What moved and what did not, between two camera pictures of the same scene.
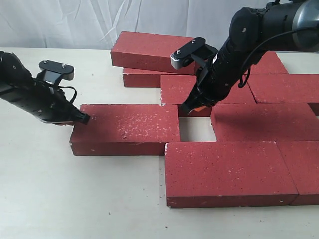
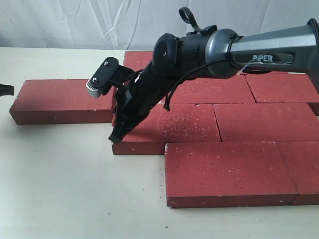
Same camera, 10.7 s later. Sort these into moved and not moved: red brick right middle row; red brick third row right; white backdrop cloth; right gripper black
Moved: right gripper black
Not moved: white backdrop cloth; red brick right middle row; red brick third row right
